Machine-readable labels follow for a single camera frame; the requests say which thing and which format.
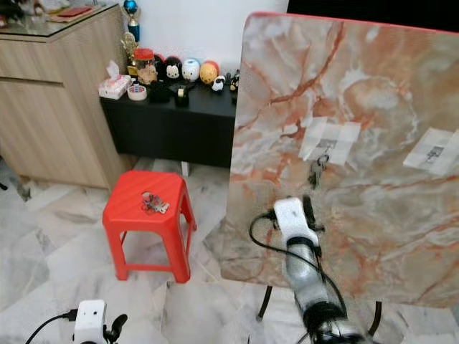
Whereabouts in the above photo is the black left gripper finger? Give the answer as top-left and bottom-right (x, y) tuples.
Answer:
(105, 314), (128, 344)

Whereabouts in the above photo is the marble pattern folding table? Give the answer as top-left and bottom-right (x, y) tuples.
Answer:
(219, 11), (459, 336)

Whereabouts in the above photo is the white taped paper tag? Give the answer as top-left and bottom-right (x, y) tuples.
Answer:
(298, 117), (361, 164)
(403, 128), (459, 176)

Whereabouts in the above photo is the red plastic stool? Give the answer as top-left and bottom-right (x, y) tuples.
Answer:
(102, 171), (197, 284)

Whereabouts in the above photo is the black low sideboard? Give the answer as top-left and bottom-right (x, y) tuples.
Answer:
(100, 77), (241, 169)

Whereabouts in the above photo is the yellow red egg figure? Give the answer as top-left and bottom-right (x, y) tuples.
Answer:
(199, 60), (220, 85)

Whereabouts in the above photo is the black tape dispenser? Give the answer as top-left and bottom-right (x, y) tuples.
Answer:
(172, 82), (193, 108)

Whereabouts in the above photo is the white egg figure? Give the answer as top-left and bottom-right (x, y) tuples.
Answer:
(181, 58), (201, 82)

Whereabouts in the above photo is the light wooden cabinet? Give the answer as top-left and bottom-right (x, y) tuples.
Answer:
(0, 6), (137, 191)

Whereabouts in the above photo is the black white plush toy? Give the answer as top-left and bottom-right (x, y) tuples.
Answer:
(163, 56), (183, 81)

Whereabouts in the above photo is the red lidded jar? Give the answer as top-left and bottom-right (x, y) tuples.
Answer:
(133, 47), (157, 85)

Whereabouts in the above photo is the pink white tissue pack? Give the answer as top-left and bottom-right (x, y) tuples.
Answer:
(98, 61), (132, 100)

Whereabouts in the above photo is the small gold trophy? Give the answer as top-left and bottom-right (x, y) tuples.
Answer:
(120, 32), (138, 67)

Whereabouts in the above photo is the blue ball trophy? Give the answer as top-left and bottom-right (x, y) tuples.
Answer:
(122, 0), (141, 42)

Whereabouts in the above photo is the red booklet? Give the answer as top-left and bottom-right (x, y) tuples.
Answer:
(54, 6), (94, 19)

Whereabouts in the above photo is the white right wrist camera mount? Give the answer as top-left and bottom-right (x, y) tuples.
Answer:
(273, 197), (320, 248)

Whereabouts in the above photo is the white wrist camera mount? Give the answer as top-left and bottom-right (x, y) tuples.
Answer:
(273, 197), (320, 248)
(73, 300), (108, 344)

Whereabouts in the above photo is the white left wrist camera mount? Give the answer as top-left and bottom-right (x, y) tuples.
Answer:
(73, 300), (108, 344)

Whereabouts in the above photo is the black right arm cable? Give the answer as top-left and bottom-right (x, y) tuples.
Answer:
(249, 210), (352, 316)

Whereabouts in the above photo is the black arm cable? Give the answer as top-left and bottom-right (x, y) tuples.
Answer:
(249, 210), (352, 316)
(25, 310), (78, 344)

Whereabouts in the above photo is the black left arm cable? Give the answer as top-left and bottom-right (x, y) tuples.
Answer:
(25, 310), (78, 344)

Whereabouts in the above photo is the key bunch with red ring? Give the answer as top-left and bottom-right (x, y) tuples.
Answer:
(142, 191), (171, 216)

